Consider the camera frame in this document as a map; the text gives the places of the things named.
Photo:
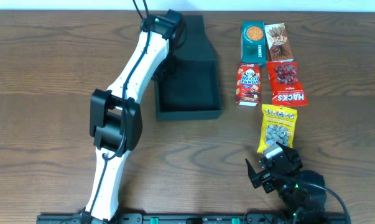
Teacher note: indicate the red Hacks candy bag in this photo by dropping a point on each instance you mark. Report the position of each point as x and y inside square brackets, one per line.
[287, 90]

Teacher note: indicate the dark green gift box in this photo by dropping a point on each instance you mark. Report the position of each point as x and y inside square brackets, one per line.
[192, 91]

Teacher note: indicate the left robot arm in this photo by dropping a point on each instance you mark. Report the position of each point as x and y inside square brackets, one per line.
[115, 113]

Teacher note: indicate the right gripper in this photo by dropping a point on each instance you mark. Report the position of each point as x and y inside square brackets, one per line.
[268, 173]

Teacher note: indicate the teal Chunkies cookie box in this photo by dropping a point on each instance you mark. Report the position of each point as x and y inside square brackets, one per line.
[253, 43]

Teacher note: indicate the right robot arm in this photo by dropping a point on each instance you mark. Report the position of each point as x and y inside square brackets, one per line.
[301, 191]

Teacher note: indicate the yellow Hacks candy bag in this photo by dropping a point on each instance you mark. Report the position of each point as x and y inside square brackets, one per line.
[278, 125]

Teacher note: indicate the brown Pocky box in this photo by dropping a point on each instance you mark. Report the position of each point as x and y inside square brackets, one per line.
[278, 43]

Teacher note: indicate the red Hello Panda box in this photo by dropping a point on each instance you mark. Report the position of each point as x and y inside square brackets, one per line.
[248, 85]

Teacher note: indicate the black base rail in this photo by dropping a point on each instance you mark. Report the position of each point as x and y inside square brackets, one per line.
[137, 218]

